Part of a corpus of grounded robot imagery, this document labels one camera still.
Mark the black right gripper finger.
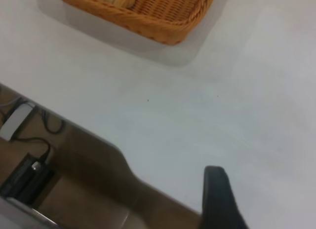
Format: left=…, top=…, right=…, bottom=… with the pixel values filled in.
left=199, top=165, right=250, bottom=229

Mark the orange woven wicker basket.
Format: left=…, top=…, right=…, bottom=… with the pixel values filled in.
left=52, top=0, right=218, bottom=46

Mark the black electronics box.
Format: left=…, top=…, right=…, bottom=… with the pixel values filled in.
left=0, top=152, right=56, bottom=206

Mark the white power strip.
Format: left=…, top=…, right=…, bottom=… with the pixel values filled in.
left=0, top=102, right=35, bottom=142

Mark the black power cord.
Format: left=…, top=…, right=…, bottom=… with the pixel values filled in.
left=11, top=136, right=51, bottom=163

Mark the silver metal frame rail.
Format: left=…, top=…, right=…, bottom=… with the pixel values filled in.
left=0, top=196, right=64, bottom=229

